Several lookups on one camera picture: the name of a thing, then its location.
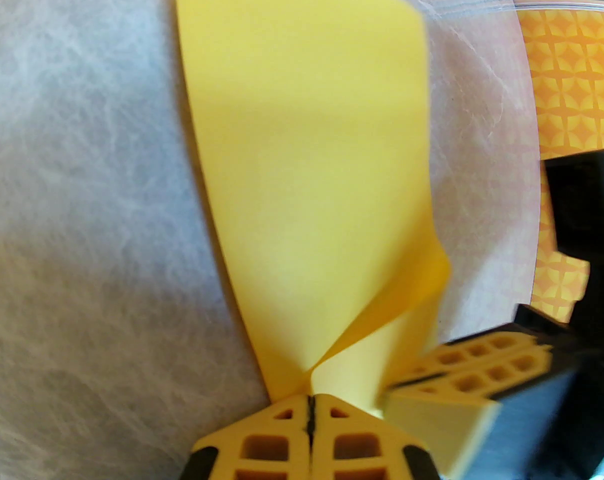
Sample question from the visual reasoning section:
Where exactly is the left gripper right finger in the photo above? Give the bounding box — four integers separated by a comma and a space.
312, 393, 442, 480

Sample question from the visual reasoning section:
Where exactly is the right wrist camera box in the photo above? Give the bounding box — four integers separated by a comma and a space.
541, 149, 604, 325

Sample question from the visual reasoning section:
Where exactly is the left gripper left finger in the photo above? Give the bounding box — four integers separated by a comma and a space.
179, 394, 314, 480

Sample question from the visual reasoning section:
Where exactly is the aluminium table side rail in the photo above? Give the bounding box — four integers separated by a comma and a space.
432, 0, 604, 16

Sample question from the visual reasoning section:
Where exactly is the yellow paper sheet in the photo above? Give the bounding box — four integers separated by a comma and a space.
174, 0, 503, 480

